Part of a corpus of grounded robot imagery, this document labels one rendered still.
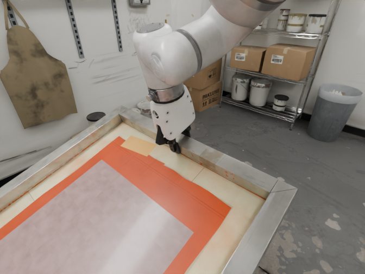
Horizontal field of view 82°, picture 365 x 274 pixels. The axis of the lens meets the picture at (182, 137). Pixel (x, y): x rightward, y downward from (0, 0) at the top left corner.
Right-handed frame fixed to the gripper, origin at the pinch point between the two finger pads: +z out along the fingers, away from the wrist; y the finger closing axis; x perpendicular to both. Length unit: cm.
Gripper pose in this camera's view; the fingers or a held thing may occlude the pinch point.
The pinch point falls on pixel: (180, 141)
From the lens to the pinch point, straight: 56.1
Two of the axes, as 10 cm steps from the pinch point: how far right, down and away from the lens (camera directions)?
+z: 1.7, 7.1, 6.9
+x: -7.5, -3.6, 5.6
